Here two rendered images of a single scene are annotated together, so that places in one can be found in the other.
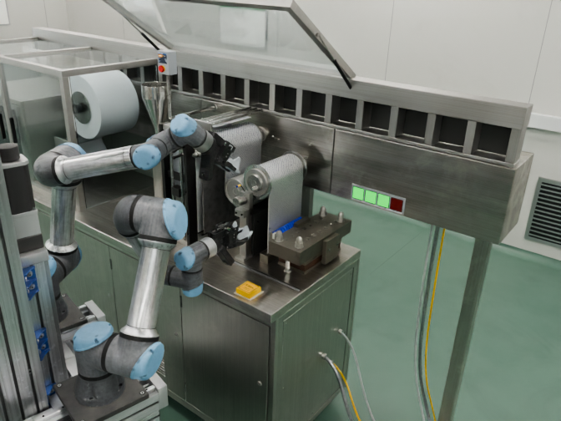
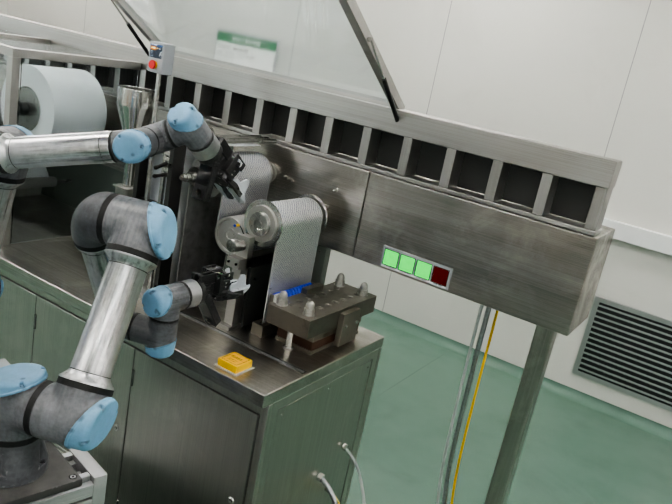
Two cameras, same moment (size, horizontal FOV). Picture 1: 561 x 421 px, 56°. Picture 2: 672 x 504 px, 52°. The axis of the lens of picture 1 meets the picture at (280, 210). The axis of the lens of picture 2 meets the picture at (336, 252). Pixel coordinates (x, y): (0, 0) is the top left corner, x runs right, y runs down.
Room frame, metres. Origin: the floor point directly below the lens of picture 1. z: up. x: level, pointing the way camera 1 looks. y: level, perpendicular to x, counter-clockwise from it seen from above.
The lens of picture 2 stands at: (-0.05, 0.10, 1.80)
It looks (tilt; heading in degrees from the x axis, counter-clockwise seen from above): 16 degrees down; 353
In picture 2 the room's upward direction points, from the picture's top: 11 degrees clockwise
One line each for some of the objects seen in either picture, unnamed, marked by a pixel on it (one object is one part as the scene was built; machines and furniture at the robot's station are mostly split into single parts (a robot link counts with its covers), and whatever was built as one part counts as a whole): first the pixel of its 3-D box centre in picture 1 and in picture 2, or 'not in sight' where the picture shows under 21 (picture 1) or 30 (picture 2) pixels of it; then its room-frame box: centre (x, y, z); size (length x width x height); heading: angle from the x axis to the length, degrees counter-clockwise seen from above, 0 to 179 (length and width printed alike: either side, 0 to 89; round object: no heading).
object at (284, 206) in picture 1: (285, 207); (293, 265); (2.09, -0.02, 1.11); 0.23 x 0.01 x 0.18; 143
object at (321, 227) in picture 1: (311, 235); (323, 307); (2.05, -0.14, 1.00); 0.40 x 0.16 x 0.06; 143
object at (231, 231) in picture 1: (222, 238); (209, 285); (1.77, 0.22, 1.12); 0.12 x 0.08 x 0.09; 143
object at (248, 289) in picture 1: (248, 290); (235, 362); (1.74, 0.11, 0.91); 0.07 x 0.07 x 0.02; 53
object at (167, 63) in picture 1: (165, 62); (159, 57); (2.38, 0.53, 1.66); 0.07 x 0.07 x 0.10; 53
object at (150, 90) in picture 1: (156, 90); (137, 97); (2.54, 0.62, 1.50); 0.14 x 0.14 x 0.06
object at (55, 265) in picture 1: (42, 276); not in sight; (1.67, 0.87, 0.98); 0.13 x 0.12 x 0.14; 171
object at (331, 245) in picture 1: (331, 248); (347, 326); (2.00, -0.22, 0.96); 0.10 x 0.03 x 0.11; 143
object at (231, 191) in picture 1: (254, 184); (254, 230); (2.20, 0.12, 1.17); 0.26 x 0.12 x 0.12; 143
